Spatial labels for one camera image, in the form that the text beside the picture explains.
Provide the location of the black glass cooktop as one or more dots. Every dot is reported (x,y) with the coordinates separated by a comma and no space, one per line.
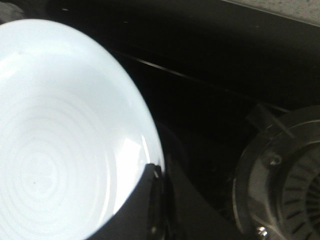
(202,66)

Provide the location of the black right gripper finger plate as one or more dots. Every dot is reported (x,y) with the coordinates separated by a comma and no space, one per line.
(148,212)

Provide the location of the black burner without pan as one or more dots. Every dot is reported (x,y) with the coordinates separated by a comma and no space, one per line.
(276,187)

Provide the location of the light blue plate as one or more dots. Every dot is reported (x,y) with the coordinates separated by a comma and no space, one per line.
(75,133)

